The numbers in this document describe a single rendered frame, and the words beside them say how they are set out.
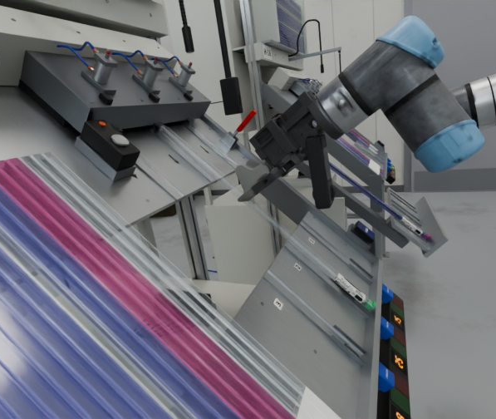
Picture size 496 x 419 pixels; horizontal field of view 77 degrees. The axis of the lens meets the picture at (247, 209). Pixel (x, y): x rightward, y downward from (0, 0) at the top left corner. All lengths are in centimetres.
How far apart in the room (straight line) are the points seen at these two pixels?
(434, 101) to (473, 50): 332
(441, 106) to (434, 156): 6
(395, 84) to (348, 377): 39
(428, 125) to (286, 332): 32
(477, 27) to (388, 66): 335
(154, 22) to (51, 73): 40
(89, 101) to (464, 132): 50
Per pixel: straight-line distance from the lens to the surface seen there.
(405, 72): 46
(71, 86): 54
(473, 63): 377
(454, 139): 46
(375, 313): 60
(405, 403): 59
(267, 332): 43
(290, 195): 75
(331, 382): 47
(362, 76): 46
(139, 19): 86
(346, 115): 47
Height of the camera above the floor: 109
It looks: 17 degrees down
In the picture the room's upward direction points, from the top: 9 degrees counter-clockwise
